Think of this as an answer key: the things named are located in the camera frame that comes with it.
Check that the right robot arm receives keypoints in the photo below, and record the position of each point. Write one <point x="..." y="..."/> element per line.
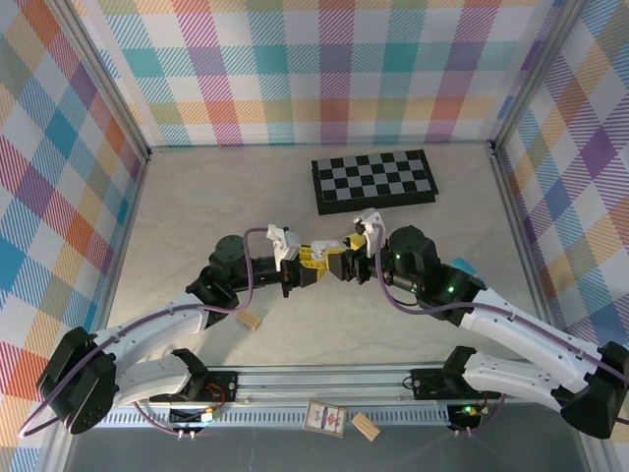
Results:
<point x="531" y="334"/>

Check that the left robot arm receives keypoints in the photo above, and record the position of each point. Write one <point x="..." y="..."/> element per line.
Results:
<point x="147" y="329"/>

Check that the bright teal object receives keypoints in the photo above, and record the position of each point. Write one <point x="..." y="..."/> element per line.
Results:
<point x="464" y="264"/>

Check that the black grey folding chessboard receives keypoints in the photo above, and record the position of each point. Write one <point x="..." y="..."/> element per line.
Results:
<point x="373" y="179"/>

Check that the wooden block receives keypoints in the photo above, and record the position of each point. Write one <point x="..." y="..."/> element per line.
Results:
<point x="365" y="426"/>
<point x="250" y="320"/>

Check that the playing card box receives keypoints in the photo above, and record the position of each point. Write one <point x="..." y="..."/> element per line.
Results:
<point x="325" y="418"/>

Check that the black left controller box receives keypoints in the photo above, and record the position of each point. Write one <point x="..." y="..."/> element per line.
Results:
<point x="187" y="418"/>

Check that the black controller box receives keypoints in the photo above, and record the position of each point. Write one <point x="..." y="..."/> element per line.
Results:
<point x="187" y="418"/>
<point x="464" y="415"/>

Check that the black right controller box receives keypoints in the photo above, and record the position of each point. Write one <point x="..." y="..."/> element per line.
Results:
<point x="464" y="415"/>

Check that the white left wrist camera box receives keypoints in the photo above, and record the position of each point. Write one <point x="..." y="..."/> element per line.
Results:
<point x="290" y="241"/>

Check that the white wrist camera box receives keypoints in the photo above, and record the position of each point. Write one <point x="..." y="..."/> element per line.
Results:
<point x="371" y="218"/>
<point x="290" y="241"/>

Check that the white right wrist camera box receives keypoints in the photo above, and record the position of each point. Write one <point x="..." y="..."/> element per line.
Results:
<point x="371" y="218"/>

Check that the aluminium side rail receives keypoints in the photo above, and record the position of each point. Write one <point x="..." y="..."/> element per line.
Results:
<point x="123" y="255"/>
<point x="527" y="246"/>

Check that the aluminium frame rail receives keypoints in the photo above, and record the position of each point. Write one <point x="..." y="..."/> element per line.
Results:
<point x="319" y="383"/>

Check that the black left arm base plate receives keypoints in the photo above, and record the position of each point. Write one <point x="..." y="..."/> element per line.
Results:
<point x="231" y="381"/>

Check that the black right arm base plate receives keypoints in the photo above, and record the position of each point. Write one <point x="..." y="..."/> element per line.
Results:
<point x="427" y="386"/>

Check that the aluminium frame post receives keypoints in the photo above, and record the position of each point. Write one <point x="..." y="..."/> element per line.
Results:
<point x="108" y="81"/>
<point x="533" y="74"/>

